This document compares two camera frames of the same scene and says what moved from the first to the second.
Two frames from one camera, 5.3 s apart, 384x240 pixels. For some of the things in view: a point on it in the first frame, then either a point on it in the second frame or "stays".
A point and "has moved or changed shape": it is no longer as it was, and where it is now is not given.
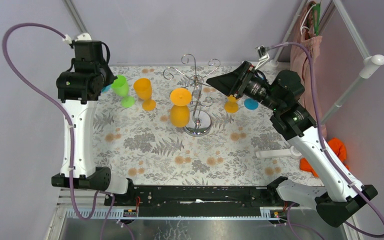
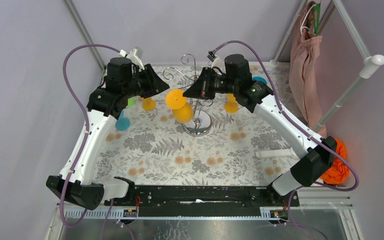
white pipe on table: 293,151 stays
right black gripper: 232,83 to 201,89
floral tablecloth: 160,124 stays
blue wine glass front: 106,89 has moved or changed shape
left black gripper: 106,81 to 148,80
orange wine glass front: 180,114 has moved or changed shape
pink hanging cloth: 300,62 stays
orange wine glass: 231,105 stays
